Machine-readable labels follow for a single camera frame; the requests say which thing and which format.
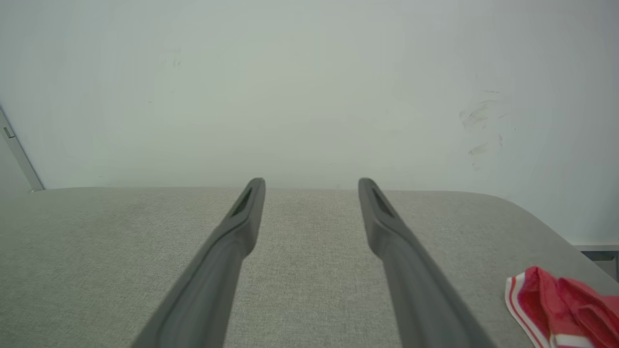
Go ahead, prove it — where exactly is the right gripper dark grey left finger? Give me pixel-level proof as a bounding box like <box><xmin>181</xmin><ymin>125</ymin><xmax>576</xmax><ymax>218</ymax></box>
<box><xmin>131</xmin><ymin>177</ymin><xmax>266</xmax><ymax>348</ymax></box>

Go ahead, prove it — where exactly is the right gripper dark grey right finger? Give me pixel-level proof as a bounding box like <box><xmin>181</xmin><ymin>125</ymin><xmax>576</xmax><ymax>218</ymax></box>
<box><xmin>358</xmin><ymin>177</ymin><xmax>496</xmax><ymax>348</ymax></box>

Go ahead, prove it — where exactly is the red and white garment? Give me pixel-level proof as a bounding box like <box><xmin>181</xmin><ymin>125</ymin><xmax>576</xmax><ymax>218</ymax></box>
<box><xmin>504</xmin><ymin>266</ymin><xmax>619</xmax><ymax>348</ymax></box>

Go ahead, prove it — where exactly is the grey fabric sofa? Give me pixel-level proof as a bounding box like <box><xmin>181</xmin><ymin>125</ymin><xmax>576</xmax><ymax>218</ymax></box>
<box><xmin>0</xmin><ymin>186</ymin><xmax>619</xmax><ymax>348</ymax></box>

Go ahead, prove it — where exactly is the grey baseboard strip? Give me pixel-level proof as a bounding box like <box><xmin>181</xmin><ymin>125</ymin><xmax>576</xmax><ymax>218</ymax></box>
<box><xmin>573</xmin><ymin>244</ymin><xmax>619</xmax><ymax>283</ymax></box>

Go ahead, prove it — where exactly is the grey door frame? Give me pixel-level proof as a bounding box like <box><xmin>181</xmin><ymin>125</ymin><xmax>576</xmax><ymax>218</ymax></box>
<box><xmin>0</xmin><ymin>106</ymin><xmax>45</xmax><ymax>193</ymax></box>

